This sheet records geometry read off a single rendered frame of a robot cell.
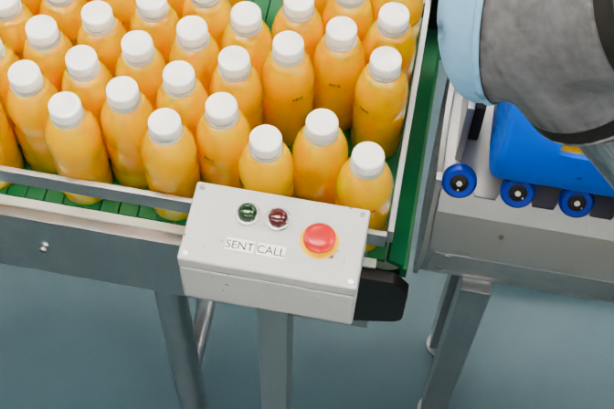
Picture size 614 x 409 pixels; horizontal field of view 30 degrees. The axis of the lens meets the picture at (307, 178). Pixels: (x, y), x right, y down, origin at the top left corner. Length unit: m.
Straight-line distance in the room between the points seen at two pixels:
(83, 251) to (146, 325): 0.86
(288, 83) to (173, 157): 0.18
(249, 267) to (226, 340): 1.16
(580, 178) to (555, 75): 0.64
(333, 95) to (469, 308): 0.50
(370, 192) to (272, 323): 0.22
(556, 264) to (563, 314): 0.92
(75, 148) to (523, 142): 0.53
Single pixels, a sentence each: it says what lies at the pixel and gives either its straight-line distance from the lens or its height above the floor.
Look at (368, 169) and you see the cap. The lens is 1.33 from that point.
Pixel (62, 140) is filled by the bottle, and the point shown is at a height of 1.05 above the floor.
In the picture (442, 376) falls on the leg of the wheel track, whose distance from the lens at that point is 2.13.
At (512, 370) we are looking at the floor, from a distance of 2.43.
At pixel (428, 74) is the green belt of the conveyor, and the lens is 1.65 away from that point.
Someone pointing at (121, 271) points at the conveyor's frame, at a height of 0.78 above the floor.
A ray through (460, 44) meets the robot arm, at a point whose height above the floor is 1.63.
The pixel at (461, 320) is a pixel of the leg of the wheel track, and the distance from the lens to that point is 1.89.
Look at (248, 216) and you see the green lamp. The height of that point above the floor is 1.11.
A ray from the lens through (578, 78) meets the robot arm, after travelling 0.74.
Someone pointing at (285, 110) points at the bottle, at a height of 0.99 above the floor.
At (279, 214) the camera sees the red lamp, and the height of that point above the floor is 1.11.
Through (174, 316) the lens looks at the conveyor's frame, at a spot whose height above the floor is 0.63.
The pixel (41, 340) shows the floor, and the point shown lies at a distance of 2.46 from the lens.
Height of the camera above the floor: 2.23
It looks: 60 degrees down
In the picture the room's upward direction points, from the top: 2 degrees clockwise
